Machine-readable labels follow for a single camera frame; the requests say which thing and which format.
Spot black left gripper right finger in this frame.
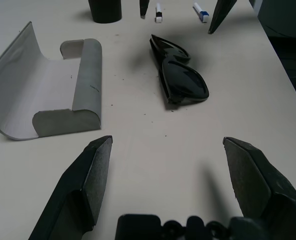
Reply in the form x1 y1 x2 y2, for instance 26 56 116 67
222 136 296 240

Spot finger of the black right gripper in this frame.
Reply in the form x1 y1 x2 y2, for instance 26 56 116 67
207 0 238 35
138 0 151 19

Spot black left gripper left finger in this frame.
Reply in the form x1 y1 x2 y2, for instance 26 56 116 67
27 135 113 240

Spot white marker blue cap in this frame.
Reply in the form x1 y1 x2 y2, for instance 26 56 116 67
192 2 210 24

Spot black sunglasses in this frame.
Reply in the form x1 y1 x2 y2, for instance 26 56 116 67
149 34 210 105

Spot grey glasses case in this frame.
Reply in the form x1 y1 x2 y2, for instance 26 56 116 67
0 21 103 141

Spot black cup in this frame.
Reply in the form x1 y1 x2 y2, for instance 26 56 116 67
87 0 123 24

